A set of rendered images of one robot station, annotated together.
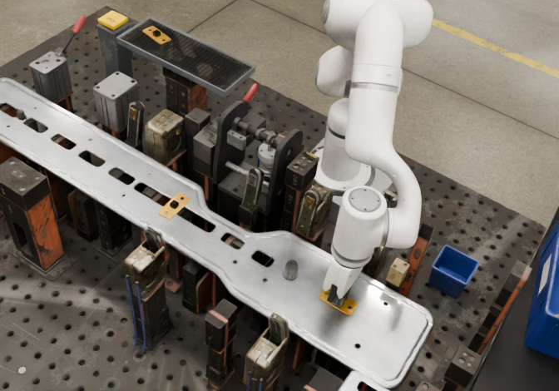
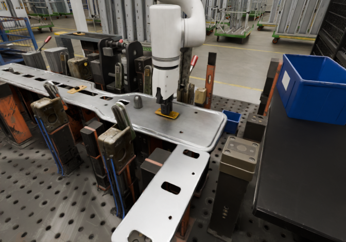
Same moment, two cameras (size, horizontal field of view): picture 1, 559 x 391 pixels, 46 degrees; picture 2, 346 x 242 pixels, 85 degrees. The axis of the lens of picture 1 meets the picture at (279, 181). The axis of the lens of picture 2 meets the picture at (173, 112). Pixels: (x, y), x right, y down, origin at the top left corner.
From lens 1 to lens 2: 0.93 m
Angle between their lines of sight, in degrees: 15
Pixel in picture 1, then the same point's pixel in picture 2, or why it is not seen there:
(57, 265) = (27, 142)
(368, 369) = (190, 142)
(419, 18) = not seen: outside the picture
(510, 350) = (281, 120)
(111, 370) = (39, 188)
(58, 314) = (18, 163)
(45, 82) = (28, 60)
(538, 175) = not seen: hidden behind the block
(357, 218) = (159, 9)
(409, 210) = (196, 11)
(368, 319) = (187, 119)
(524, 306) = (278, 102)
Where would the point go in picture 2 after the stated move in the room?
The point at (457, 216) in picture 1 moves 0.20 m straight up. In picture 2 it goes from (225, 106) to (230, 79)
